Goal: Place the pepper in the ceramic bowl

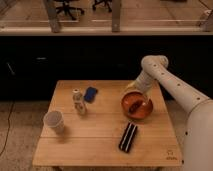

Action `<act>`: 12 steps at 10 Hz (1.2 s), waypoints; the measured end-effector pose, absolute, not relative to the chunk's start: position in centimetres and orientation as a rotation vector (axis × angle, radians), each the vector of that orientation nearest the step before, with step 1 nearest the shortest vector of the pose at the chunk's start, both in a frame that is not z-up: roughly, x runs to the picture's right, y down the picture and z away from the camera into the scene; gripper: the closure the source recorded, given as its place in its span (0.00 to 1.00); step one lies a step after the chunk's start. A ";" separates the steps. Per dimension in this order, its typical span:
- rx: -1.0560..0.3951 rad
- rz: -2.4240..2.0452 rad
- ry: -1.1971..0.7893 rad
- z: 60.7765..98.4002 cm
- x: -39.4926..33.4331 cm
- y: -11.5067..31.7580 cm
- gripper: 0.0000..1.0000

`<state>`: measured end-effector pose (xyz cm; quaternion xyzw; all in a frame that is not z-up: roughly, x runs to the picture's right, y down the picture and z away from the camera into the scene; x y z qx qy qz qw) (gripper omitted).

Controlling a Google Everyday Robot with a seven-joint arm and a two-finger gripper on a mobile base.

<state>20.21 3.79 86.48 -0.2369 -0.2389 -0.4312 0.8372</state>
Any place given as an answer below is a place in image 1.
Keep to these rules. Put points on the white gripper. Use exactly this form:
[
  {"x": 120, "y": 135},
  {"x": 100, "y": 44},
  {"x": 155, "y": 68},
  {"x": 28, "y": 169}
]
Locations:
[{"x": 137, "y": 86}]

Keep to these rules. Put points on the dark red pepper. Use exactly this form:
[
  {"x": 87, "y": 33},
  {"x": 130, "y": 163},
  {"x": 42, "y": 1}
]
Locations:
[{"x": 135, "y": 106}]

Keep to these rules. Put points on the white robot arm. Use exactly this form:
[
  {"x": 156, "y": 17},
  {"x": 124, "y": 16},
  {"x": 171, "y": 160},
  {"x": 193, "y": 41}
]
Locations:
[{"x": 198, "y": 144}]

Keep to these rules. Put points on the orange ceramic bowl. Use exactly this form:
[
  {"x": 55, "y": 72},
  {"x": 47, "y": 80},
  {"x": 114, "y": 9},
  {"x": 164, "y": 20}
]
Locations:
[{"x": 143, "y": 111}]

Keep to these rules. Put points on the blue sponge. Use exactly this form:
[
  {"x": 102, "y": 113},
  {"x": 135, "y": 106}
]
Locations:
[{"x": 90, "y": 94}]

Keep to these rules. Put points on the black white striped eraser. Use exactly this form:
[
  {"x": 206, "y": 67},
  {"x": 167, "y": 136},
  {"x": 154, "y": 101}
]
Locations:
[{"x": 127, "y": 137}]

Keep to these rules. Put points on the wooden table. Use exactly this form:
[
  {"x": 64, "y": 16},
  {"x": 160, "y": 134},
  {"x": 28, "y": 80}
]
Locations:
[{"x": 93, "y": 139}]

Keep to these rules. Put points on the white paper cup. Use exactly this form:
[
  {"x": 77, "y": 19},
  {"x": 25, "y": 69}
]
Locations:
[{"x": 54, "y": 120}]

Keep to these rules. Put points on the black office chair base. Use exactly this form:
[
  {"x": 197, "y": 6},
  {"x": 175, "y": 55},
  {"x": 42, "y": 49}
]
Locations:
[{"x": 66, "y": 8}]

